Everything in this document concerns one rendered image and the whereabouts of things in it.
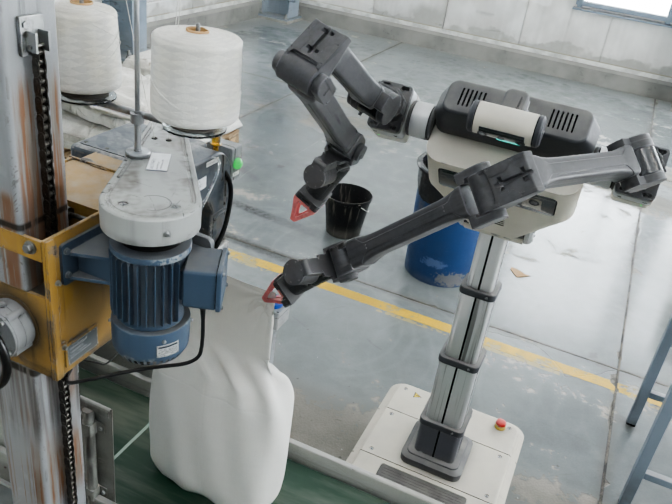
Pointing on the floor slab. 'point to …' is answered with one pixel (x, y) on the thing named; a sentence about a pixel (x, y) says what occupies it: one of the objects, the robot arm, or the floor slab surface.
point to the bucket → (347, 210)
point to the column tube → (16, 390)
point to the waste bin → (439, 242)
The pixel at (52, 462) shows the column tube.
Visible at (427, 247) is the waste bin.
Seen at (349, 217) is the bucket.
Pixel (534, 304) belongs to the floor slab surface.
